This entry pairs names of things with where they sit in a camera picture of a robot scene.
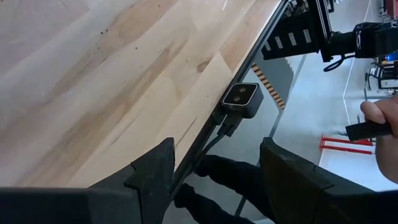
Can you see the person's hand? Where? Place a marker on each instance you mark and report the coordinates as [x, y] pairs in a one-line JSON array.
[[387, 112]]

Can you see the black equipment cart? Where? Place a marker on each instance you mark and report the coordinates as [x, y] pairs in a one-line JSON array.
[[382, 74]]

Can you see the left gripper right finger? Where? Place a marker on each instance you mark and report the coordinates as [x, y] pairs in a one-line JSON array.
[[286, 180]]

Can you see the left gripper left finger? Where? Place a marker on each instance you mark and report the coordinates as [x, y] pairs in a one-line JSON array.
[[155, 174]]

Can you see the black table-level camera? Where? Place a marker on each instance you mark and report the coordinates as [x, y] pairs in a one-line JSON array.
[[244, 96]]

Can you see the red floor stand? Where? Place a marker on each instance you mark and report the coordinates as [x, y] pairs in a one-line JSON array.
[[345, 146]]

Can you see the black box hazard stripes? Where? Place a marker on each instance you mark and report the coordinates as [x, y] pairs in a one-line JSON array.
[[276, 77]]

